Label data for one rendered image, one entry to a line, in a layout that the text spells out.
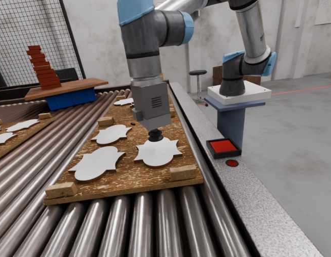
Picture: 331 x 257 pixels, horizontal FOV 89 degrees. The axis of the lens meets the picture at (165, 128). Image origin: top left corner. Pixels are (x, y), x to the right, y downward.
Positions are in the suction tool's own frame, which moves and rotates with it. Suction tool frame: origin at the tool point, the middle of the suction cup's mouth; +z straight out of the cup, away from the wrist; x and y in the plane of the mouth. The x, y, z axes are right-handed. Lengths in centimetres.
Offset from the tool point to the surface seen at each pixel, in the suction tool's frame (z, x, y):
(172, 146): 3.6, 4.1, 1.5
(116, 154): 3.6, -10.7, -4.6
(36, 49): -32, -32, -111
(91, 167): 3.6, -17.6, -2.6
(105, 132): 3.6, -10.7, -23.2
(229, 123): 24, 61, -31
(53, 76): -14, -29, -110
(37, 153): 6.4, -34.5, -28.9
